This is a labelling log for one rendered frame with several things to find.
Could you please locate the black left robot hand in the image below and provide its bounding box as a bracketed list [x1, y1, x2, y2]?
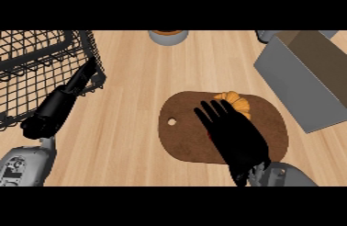
[21, 56, 99, 141]

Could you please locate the brown oval cutting board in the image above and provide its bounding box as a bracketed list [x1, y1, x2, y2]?
[158, 90, 290, 165]

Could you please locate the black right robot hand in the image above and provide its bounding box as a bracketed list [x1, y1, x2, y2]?
[192, 99, 274, 187]

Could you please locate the grey cardboard box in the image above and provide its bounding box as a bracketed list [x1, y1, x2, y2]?
[253, 30, 347, 134]

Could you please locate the black wire basket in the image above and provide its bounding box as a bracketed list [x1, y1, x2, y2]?
[0, 30, 108, 132]

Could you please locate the dark grey object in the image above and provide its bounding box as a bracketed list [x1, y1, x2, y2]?
[256, 30, 278, 44]

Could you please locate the orange croissant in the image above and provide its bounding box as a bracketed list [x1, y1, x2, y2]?
[213, 90, 253, 121]

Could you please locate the grey cup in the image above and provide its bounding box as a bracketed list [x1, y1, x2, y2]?
[148, 30, 191, 47]

